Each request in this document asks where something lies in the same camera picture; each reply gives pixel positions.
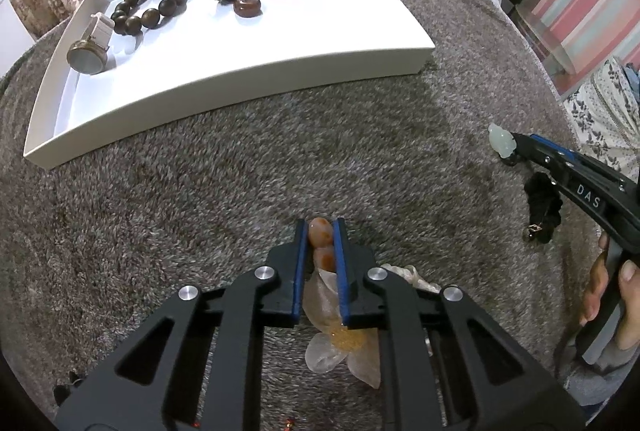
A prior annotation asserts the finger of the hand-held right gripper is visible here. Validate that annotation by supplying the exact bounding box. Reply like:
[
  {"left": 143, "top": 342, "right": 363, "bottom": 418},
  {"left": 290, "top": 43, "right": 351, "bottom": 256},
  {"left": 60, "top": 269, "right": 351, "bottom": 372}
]
[
  {"left": 512, "top": 148, "right": 567, "bottom": 182},
  {"left": 509, "top": 132, "right": 584, "bottom": 170}
]

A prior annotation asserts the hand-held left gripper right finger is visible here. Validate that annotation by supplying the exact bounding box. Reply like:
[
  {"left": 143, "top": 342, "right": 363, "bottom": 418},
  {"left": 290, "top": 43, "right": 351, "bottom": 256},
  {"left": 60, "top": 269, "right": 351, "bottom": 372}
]
[{"left": 332, "top": 217, "right": 586, "bottom": 431}]

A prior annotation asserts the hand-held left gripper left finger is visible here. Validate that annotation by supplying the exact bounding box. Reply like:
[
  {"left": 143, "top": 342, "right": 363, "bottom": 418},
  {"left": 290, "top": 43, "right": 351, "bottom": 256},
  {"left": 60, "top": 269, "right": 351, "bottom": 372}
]
[{"left": 55, "top": 218, "right": 308, "bottom": 431}]

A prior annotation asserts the pale jade pendant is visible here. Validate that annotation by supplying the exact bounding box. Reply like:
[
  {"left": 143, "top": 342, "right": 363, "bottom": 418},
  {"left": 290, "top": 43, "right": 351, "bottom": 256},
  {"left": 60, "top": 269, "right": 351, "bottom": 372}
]
[{"left": 488, "top": 123, "right": 518, "bottom": 160}]

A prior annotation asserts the white flower hair tie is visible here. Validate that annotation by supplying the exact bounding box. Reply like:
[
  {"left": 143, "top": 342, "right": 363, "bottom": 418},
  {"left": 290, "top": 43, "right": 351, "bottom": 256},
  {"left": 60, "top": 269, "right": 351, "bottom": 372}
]
[{"left": 302, "top": 217, "right": 441, "bottom": 389}]

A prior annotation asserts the white shallow tray box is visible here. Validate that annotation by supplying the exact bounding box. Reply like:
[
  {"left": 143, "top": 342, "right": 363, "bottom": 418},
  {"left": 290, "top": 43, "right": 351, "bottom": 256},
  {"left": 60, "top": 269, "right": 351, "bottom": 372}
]
[{"left": 22, "top": 0, "right": 436, "bottom": 170}]

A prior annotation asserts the brown wooden bead bracelet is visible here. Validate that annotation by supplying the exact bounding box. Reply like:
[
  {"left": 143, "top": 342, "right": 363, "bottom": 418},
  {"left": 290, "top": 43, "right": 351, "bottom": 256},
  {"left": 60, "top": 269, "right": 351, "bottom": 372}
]
[{"left": 109, "top": 0, "right": 190, "bottom": 36}]

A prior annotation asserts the white strap wrist watch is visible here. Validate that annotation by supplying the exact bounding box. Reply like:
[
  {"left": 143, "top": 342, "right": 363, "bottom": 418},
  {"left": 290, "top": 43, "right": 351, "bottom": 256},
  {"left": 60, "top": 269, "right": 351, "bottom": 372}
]
[{"left": 66, "top": 12, "right": 117, "bottom": 76}]

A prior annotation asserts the person's right forearm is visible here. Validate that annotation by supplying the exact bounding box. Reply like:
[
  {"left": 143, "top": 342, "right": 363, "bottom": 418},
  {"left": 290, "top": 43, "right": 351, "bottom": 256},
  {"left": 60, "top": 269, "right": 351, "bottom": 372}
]
[{"left": 562, "top": 343, "right": 636, "bottom": 409}]

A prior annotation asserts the person's right hand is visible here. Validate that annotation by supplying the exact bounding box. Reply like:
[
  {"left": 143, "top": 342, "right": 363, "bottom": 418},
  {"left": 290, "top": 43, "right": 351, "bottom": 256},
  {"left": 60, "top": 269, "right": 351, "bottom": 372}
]
[{"left": 579, "top": 231, "right": 640, "bottom": 354}]

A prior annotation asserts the white floral cloth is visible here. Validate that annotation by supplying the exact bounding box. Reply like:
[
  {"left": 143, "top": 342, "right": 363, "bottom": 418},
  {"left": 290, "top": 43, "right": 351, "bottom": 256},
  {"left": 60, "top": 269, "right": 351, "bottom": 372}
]
[{"left": 565, "top": 57, "right": 640, "bottom": 182}]

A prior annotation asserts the glass side table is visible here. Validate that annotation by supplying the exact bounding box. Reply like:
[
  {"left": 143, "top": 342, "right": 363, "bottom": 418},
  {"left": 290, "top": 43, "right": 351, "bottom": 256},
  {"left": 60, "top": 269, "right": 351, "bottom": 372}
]
[{"left": 515, "top": 3, "right": 598, "bottom": 76}]

